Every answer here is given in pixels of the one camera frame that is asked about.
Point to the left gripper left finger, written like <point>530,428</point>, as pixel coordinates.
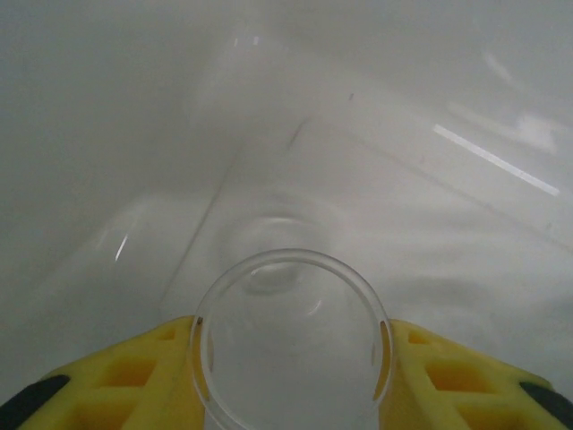
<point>112,380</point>

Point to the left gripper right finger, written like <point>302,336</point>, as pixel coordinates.
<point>470,385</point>

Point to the small glass beaker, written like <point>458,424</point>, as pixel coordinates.
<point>291,253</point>

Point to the white plastic storage bin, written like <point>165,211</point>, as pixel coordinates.
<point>134,134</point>

